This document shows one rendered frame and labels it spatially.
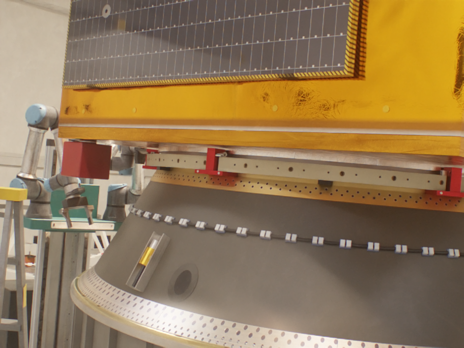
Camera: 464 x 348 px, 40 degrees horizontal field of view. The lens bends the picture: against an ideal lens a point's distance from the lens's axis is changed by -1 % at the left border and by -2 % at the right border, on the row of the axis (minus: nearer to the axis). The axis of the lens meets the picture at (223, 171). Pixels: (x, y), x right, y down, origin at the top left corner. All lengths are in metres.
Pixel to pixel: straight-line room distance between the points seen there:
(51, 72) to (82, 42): 8.96
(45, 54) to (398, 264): 9.97
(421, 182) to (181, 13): 0.93
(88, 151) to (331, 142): 1.16
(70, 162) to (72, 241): 1.58
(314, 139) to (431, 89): 0.36
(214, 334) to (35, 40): 9.80
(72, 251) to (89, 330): 1.84
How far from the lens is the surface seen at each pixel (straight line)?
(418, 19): 1.68
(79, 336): 2.58
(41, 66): 11.42
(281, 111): 1.86
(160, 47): 2.20
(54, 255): 4.13
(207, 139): 2.04
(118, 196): 4.03
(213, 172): 2.12
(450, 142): 1.59
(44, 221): 3.80
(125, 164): 3.37
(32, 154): 3.69
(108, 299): 2.26
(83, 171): 2.59
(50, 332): 4.23
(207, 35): 2.05
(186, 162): 2.25
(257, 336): 1.87
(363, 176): 1.98
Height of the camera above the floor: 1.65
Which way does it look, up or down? level
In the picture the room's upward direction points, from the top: 5 degrees clockwise
